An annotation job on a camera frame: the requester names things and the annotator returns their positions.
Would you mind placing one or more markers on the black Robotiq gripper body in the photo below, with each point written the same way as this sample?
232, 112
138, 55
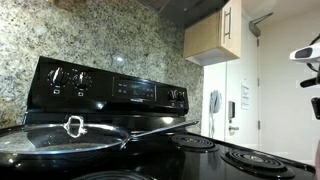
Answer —
316, 108

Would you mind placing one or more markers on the black door lock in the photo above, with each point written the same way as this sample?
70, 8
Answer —
231, 109

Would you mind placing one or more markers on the white room door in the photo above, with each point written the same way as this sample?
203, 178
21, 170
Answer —
238, 60

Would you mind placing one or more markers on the metal door closer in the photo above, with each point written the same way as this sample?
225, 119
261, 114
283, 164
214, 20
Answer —
255, 28

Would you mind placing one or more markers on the white paper notice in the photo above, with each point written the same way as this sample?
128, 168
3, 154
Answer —
245, 96

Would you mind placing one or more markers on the black coil burner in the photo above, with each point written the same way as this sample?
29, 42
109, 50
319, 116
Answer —
256, 163
113, 176
193, 142

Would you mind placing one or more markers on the black stove control knob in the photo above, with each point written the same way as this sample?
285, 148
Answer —
57, 76
171, 95
180, 96
81, 80

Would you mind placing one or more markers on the black range hood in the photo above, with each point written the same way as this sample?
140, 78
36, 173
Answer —
186, 11

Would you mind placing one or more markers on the black electric stove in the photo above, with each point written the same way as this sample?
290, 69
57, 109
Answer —
106, 103

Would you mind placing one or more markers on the black stereo camera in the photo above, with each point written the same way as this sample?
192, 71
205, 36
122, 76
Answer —
308, 82

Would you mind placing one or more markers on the grey wall phone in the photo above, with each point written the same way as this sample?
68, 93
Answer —
215, 100

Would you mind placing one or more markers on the light wood wall cabinet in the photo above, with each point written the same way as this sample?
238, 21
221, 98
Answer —
203, 36

